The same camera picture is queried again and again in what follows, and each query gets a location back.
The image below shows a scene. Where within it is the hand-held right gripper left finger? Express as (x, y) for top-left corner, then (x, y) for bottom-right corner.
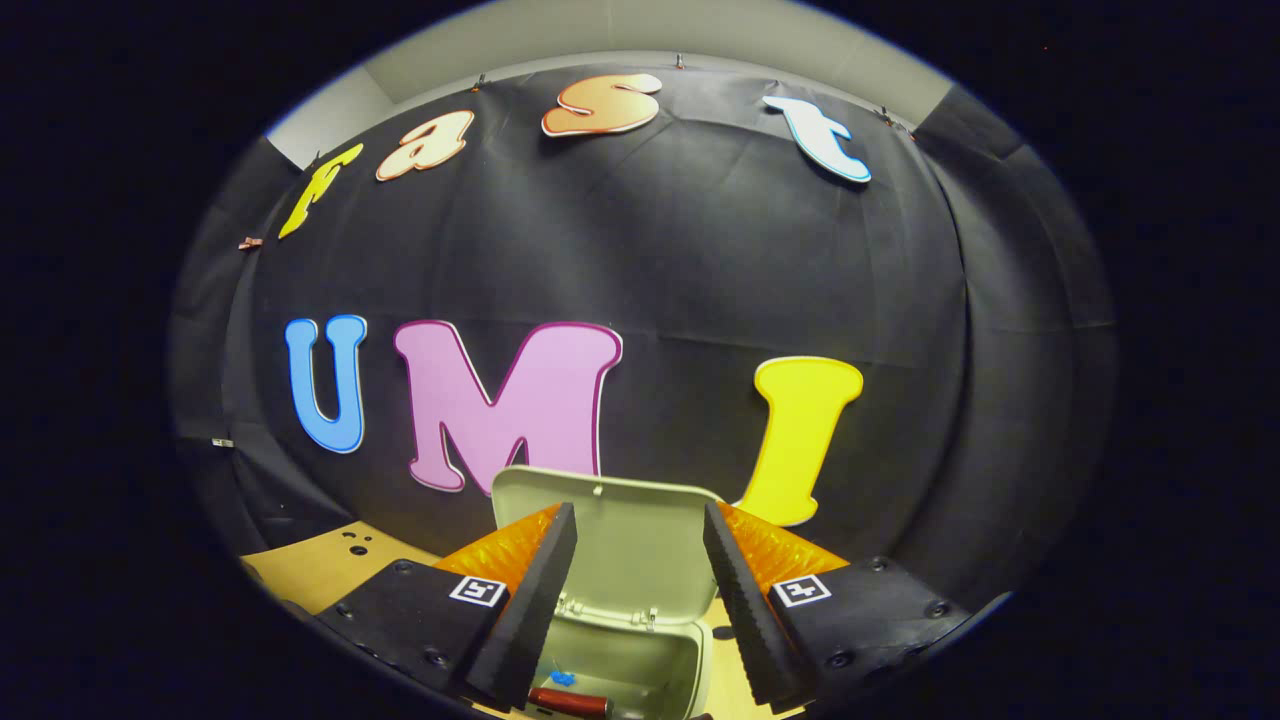
(316, 502), (579, 713)

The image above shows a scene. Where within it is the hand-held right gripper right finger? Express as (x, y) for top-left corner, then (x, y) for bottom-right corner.
(703, 502), (976, 713)

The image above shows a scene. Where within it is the red pop can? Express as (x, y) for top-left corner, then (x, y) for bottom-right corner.
(527, 686), (613, 719)

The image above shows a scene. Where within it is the pale green desktop garbage bin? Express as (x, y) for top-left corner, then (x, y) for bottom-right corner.
(490, 465), (723, 720)

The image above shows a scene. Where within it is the wooden desktop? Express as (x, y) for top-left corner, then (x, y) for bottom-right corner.
(240, 520), (811, 720)

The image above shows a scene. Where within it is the black backdrop cloth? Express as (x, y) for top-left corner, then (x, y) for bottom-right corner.
(168, 65), (1119, 611)

